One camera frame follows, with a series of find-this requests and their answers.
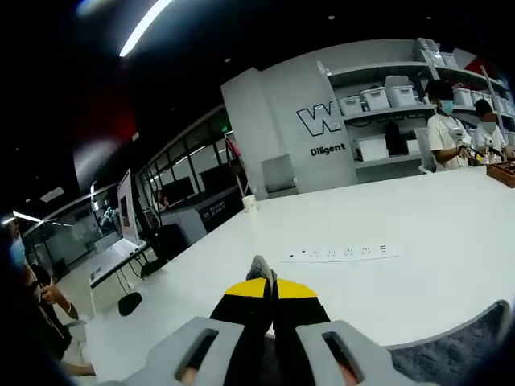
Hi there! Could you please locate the grey towel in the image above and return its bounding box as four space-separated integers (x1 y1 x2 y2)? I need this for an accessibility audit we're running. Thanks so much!
245 255 514 386

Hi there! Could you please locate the open silver laptop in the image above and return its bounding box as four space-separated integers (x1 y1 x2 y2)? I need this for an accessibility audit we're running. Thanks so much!
102 168 148 258

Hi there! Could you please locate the white power strip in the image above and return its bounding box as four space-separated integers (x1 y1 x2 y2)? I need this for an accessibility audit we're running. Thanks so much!
280 242 402 265

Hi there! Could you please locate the black cabinet with label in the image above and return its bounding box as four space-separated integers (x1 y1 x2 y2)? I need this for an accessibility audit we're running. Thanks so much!
195 188 245 234

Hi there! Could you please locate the small black object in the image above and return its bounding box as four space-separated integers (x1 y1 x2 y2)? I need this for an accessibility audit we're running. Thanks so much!
117 291 143 318

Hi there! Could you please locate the grey chair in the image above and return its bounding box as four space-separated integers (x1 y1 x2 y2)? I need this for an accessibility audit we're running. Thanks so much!
260 154 298 194

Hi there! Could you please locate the white side table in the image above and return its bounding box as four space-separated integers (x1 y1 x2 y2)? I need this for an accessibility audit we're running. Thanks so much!
86 240 150 318

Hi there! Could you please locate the pink hanging garment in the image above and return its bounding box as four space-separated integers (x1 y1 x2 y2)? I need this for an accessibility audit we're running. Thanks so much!
224 134 249 198

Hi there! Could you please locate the large white box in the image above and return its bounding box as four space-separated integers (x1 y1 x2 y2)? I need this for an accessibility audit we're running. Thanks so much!
356 134 389 162

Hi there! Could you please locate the black bag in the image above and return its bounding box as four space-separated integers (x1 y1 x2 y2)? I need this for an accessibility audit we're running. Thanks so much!
382 119 406 156

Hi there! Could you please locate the large red hanging screen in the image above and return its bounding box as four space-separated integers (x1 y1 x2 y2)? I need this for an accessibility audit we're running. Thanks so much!
72 92 140 194

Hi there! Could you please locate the row of white storage boxes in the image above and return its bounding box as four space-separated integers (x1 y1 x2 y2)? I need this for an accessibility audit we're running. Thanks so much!
337 38 515 117

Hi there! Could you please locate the brown wooden tray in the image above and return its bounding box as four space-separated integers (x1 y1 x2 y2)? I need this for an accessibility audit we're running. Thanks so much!
485 160 515 189

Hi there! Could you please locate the grey metal shelf rack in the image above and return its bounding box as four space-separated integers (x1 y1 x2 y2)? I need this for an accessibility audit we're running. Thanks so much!
315 38 515 170

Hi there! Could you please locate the long ceiling light strip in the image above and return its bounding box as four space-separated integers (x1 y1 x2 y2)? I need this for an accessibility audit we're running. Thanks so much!
119 0 174 58

